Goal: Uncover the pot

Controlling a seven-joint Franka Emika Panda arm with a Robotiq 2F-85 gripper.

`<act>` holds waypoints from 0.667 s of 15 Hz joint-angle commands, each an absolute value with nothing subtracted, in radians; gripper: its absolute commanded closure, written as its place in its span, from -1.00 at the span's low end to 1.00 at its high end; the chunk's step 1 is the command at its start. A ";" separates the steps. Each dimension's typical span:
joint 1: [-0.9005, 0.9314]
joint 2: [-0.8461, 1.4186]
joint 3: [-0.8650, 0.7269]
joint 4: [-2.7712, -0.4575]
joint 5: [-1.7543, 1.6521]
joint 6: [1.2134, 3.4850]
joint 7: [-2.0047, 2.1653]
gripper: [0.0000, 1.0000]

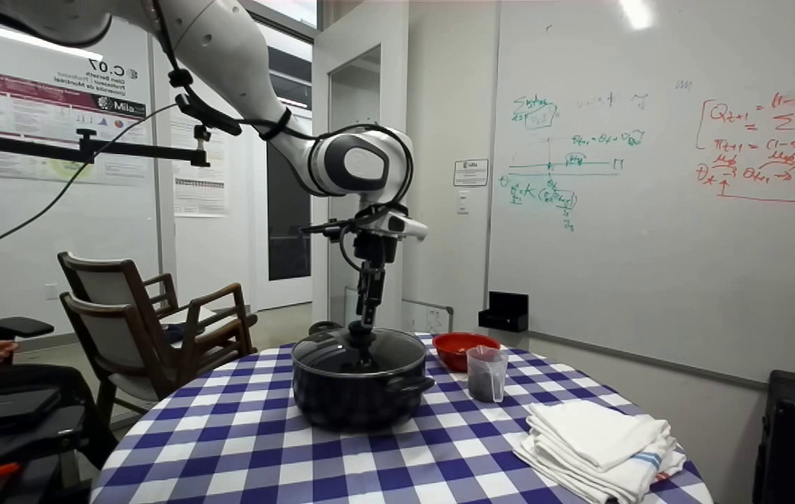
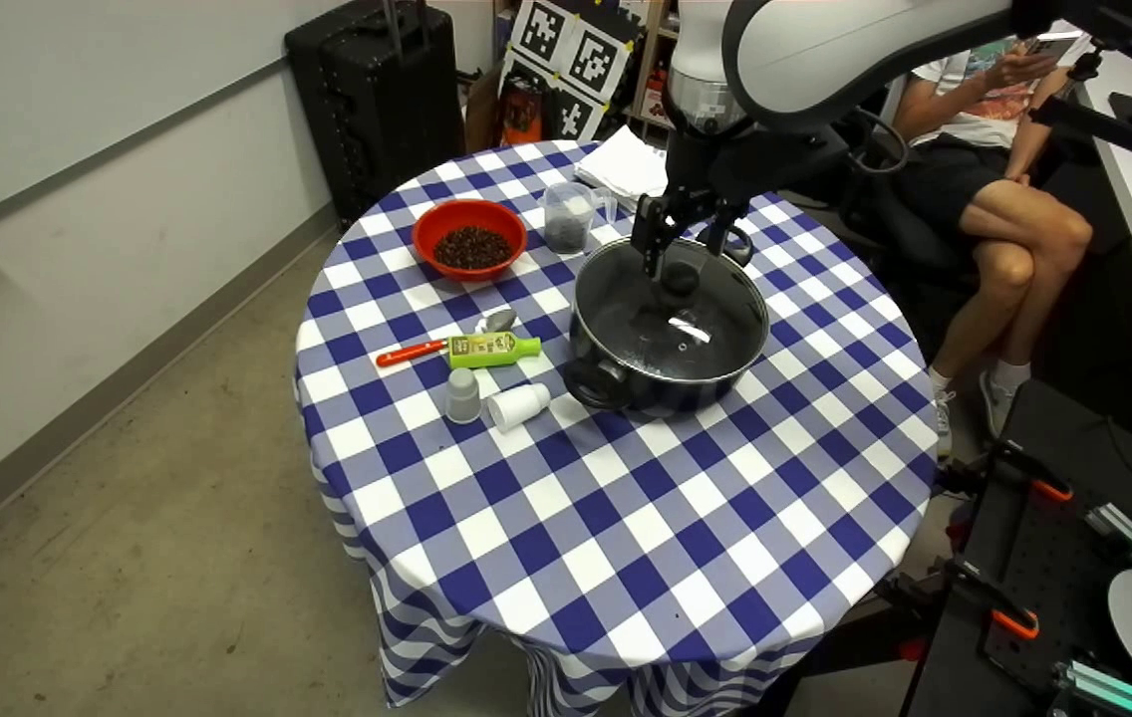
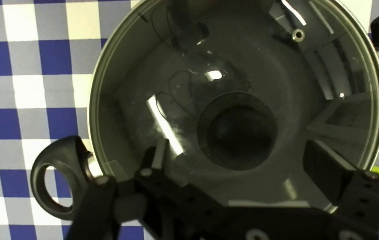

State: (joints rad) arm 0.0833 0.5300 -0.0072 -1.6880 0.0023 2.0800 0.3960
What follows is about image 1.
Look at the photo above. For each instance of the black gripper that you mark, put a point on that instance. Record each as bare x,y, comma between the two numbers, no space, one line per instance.
372,253

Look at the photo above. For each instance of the glass lid with black knob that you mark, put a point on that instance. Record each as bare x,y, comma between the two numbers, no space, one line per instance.
331,353

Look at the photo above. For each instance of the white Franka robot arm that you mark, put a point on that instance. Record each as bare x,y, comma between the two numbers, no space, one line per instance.
219,46

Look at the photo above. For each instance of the black cooking pot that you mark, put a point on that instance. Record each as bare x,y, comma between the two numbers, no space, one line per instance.
351,400

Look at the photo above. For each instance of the red bowl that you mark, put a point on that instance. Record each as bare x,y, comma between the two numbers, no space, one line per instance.
457,347

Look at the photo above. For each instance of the dark glass door panel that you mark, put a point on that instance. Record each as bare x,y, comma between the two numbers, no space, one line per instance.
289,234

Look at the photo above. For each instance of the small black box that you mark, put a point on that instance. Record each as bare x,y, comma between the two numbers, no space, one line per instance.
506,312

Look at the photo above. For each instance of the small white door sign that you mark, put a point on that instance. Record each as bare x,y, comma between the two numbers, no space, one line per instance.
470,171

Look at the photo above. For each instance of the blue white checkered tablecloth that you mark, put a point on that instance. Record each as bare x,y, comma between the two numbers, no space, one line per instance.
258,449

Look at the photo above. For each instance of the white paper sheet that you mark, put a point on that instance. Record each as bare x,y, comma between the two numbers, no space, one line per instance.
198,196

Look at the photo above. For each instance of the white door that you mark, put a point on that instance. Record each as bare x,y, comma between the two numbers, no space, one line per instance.
442,113

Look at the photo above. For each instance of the wooden chair with grey cushion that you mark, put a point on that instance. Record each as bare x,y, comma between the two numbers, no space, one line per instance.
105,281
119,344

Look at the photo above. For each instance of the folded white towel stack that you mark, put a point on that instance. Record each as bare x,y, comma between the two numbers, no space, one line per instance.
594,442

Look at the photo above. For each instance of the seated person in white shirt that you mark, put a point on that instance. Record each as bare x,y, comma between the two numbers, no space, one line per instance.
15,378

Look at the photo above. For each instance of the large wall whiteboard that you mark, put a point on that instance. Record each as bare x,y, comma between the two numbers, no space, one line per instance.
659,241

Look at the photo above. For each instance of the wall poster with red banner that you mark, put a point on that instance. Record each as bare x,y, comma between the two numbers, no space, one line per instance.
35,113

